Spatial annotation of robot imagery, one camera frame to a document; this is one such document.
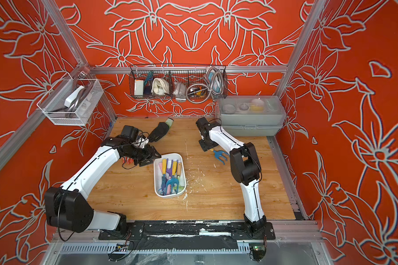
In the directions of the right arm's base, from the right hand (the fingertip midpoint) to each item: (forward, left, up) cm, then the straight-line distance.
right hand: (206, 145), depth 97 cm
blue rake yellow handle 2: (-21, +23, -2) cm, 31 cm away
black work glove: (+16, +31, -5) cm, 35 cm away
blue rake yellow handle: (-4, -10, -6) cm, 12 cm away
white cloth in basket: (+20, +26, +27) cm, 43 cm away
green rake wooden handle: (-16, +15, -4) cm, 22 cm away
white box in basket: (+20, +38, +27) cm, 51 cm away
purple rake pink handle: (-12, +26, -3) cm, 29 cm away
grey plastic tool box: (+19, -29, +7) cm, 35 cm away
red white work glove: (-22, +34, +19) cm, 45 cm away
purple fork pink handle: (-15, +21, -4) cm, 26 cm away
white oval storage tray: (-7, +19, -2) cm, 20 cm away
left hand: (-15, +24, +10) cm, 30 cm away
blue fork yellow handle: (-21, +17, -3) cm, 27 cm away
